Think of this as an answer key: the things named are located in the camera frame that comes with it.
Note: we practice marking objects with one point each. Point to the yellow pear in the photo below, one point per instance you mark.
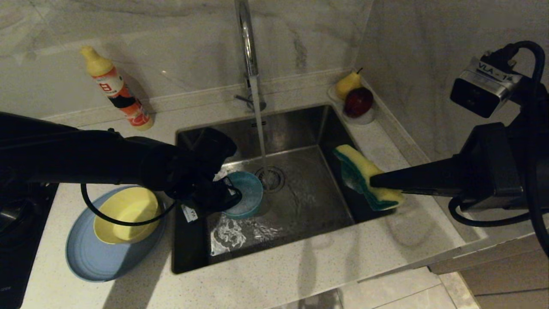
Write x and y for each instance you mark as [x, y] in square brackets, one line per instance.
[345, 86]

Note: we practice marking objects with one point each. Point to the running water stream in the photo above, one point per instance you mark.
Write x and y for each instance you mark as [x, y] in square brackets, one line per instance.
[258, 128]

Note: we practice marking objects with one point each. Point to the black induction cooktop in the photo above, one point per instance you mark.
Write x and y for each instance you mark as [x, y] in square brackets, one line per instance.
[17, 257]

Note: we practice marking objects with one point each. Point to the round metal drain strainer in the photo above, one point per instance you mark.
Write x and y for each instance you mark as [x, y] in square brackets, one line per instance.
[274, 178]

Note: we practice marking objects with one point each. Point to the blue plate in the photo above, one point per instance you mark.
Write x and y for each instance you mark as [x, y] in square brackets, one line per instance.
[98, 262]

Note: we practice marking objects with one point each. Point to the chrome kitchen faucet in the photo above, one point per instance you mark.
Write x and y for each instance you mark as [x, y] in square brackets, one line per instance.
[248, 51]

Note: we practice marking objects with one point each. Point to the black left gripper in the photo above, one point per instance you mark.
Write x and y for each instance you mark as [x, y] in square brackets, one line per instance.
[201, 193]

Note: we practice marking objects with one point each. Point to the dark red apple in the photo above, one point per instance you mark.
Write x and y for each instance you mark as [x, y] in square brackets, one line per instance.
[357, 103]

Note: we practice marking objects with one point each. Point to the wooden cabinet front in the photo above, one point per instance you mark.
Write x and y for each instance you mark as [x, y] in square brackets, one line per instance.
[506, 279]

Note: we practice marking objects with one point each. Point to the stainless steel sink basin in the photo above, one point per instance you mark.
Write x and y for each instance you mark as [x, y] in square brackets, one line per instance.
[309, 206]

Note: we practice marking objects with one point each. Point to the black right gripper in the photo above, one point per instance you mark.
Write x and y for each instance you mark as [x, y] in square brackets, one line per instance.
[489, 171]

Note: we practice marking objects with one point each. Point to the orange white dish soap bottle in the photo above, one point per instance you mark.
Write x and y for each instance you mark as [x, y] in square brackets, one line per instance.
[116, 88]

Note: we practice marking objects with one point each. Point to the small white fruit dish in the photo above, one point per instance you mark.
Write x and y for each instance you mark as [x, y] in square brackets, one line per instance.
[362, 120]

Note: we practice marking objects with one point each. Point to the yellow sponge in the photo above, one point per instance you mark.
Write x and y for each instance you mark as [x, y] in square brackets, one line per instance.
[364, 171]

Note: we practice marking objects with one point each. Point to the yellow bowl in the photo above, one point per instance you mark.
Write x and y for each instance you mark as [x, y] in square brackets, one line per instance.
[126, 219]

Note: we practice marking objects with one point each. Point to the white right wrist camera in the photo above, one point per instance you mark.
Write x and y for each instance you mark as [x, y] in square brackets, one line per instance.
[480, 90]

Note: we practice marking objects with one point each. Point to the teal bowl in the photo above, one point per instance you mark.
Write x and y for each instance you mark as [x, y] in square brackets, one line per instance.
[248, 193]

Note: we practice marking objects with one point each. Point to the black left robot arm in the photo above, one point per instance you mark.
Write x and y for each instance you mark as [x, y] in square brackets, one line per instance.
[64, 150]

